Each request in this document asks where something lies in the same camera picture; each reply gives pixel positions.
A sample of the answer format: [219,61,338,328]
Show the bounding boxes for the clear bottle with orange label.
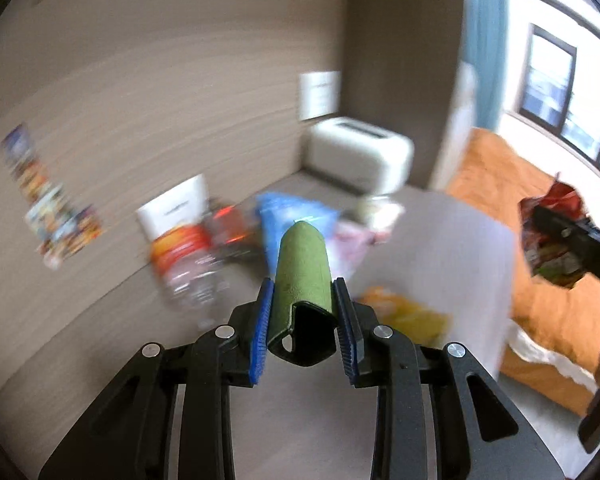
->
[150,225,231,321]

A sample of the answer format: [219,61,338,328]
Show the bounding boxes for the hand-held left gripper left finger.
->
[39,277,276,480]

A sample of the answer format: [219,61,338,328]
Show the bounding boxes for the white wall socket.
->
[298,71,342,122]
[136,174,211,241]

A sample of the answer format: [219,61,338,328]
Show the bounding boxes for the white and green cup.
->
[357,195,406,243]

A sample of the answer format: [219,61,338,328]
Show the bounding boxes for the wooden desk hutch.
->
[0,0,471,311]

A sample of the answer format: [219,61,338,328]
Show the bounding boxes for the green tube packet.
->
[267,221,338,367]

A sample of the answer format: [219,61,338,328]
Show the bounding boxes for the blue curtain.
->
[462,0,508,133]

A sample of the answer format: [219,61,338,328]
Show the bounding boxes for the blue plastic bag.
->
[255,192,341,273]

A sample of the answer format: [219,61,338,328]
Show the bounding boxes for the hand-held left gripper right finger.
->
[331,277,566,480]

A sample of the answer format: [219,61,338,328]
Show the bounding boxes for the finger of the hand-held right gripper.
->
[532,204,600,291]

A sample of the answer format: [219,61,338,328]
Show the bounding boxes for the yellow snack bag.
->
[355,285,453,348]

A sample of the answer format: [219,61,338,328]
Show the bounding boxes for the dark framed window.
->
[512,0,600,186]

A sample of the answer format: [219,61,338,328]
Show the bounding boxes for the white tissue box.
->
[302,116,415,196]

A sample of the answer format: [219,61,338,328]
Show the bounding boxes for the pink and white wrapper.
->
[327,220,381,281]

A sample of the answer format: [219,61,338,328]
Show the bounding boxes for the red packet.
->
[205,205,258,261]

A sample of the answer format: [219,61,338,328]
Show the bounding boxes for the red snack bag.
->
[517,175,598,290]

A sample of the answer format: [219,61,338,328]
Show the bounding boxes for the colourful wall stickers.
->
[0,125,105,271]

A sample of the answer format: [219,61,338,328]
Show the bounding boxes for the orange blanket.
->
[445,127,600,416]

